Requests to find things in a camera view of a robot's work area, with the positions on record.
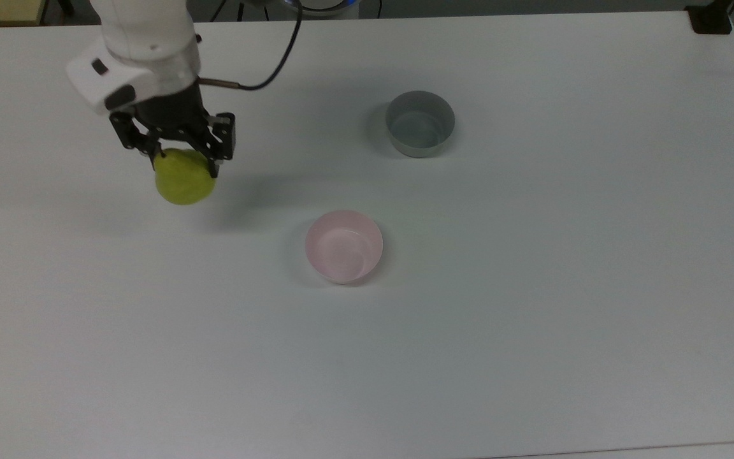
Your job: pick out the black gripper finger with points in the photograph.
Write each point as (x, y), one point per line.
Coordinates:
(131, 132)
(223, 143)

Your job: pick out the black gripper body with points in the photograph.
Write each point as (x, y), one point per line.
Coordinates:
(172, 118)

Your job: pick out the green pear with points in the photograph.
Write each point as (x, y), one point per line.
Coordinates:
(183, 183)

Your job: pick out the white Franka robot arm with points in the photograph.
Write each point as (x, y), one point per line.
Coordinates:
(144, 32)

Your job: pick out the pink bowl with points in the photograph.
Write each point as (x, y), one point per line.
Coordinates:
(344, 248)

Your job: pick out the grey bowl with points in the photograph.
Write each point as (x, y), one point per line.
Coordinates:
(419, 127)

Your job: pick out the black stand clamp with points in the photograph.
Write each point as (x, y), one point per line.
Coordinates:
(711, 19)

